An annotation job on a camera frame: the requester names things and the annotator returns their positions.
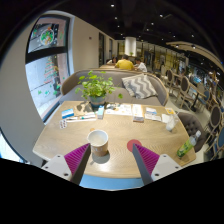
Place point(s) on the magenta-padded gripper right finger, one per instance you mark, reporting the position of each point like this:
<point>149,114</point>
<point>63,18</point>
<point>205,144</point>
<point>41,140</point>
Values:
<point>165,165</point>

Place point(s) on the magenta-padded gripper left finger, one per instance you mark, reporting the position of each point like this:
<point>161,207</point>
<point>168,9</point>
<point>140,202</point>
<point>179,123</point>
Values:
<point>58,165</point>

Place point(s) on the clear bottle with green label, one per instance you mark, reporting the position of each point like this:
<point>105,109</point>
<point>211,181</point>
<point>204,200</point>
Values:
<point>185,148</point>

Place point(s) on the flat round red coaster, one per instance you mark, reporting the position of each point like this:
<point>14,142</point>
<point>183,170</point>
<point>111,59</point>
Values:
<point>131,144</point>

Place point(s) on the pill blister pack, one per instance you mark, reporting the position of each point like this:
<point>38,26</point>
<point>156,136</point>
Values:
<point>63,124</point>

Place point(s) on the clear plastic cup with straw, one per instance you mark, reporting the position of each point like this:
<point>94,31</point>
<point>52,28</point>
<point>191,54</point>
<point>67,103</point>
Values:
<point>171,123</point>

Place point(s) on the brown paper cup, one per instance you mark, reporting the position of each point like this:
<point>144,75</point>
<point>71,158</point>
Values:
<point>98,147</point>

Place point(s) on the white napkin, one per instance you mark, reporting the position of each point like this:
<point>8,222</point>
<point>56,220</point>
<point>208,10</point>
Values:
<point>165,118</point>

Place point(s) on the white paper sheet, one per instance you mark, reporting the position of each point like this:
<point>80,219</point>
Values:
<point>153,117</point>

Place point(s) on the dark grey tufted armchair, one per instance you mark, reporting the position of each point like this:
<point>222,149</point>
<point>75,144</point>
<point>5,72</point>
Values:
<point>193,125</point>

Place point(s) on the blue and white box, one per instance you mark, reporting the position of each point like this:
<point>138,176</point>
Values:
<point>67,113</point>

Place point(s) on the long white package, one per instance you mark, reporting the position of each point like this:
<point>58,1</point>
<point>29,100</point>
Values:
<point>81,117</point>

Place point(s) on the small yellow card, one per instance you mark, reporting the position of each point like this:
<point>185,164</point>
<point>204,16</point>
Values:
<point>170,111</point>

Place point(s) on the blue and white card pack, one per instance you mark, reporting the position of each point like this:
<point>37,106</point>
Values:
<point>151,111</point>

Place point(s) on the white tissue box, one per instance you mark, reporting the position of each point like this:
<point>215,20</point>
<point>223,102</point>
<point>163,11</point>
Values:
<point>138,112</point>

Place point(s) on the small light blue box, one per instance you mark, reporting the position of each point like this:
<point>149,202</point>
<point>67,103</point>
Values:
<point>100,112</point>

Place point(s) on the white printed leaflet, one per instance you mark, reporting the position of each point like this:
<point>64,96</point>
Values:
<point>121,109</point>

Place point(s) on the grey white chevron pillow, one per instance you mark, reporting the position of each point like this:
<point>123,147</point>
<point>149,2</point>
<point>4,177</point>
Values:
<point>140,86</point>

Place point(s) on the group of dining chairs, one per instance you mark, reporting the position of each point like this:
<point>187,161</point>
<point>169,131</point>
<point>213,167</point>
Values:
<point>185,85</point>

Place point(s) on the green potted plant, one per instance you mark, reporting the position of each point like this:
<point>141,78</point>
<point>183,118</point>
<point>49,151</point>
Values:
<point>96,86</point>

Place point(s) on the person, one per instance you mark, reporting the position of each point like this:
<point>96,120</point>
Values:
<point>141,66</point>
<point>124,64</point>
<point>112,61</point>

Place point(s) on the grey curved sofa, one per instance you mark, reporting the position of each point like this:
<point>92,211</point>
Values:
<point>113,76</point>

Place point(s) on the food picture window poster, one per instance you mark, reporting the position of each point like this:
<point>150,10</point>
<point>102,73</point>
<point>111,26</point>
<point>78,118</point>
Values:
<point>46,36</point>

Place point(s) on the ceiling spot lights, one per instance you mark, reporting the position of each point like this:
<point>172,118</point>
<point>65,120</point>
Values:
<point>112,5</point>

